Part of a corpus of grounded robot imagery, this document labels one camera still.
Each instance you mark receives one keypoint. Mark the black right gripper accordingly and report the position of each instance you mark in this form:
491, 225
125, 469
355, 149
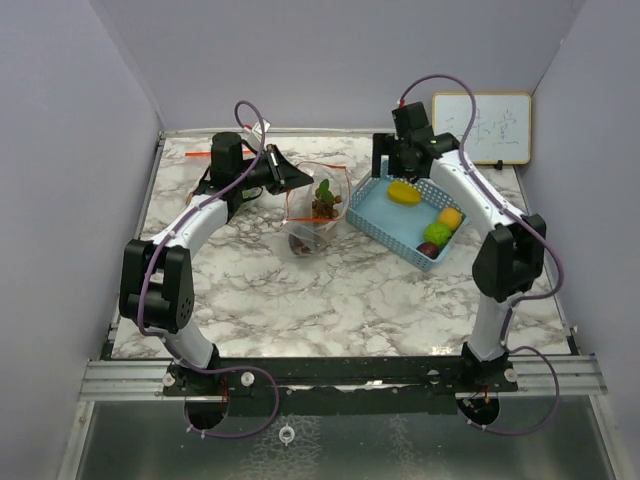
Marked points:
385, 144

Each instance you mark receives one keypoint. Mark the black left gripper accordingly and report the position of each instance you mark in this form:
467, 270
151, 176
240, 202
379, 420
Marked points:
283, 175

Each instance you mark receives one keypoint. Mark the yellow starfruit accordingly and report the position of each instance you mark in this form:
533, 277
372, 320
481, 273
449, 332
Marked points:
403, 194

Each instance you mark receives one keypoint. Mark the clear zip bag orange zipper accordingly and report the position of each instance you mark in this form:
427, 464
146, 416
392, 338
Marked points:
200, 159

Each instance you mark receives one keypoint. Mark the green wrinkled ball fruit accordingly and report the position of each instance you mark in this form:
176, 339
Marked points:
437, 233

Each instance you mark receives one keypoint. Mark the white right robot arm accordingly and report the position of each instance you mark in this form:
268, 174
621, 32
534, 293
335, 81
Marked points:
511, 255

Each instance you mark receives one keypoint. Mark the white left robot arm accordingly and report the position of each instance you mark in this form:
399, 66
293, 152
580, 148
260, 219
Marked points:
156, 287

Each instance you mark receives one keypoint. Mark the light blue perforated plastic basket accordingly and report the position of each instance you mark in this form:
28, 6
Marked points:
397, 227

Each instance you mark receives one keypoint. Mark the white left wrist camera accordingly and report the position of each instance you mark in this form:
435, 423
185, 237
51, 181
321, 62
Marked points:
254, 134

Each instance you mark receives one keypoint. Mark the small whiteboard wooden frame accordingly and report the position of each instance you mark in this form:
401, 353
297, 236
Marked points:
500, 128

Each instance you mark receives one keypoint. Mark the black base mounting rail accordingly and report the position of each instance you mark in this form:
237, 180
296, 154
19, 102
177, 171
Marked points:
341, 386

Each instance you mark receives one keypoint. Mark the aluminium extrusion frame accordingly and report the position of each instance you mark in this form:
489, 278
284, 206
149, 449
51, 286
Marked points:
142, 380

